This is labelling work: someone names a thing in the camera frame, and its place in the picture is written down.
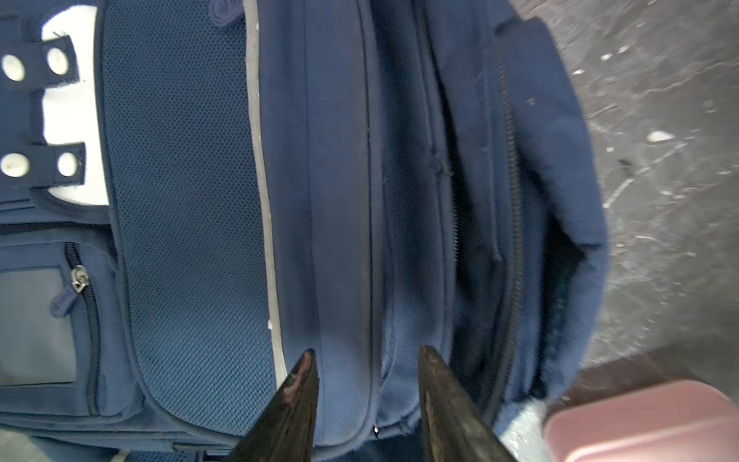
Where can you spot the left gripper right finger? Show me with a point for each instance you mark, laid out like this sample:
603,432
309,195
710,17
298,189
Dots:
452,426

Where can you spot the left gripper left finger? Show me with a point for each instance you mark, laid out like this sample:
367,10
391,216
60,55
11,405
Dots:
285,430

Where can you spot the pink pencil case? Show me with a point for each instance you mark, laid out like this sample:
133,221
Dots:
683,420

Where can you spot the navy blue student backpack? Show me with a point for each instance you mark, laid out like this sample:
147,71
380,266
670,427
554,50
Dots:
194,193

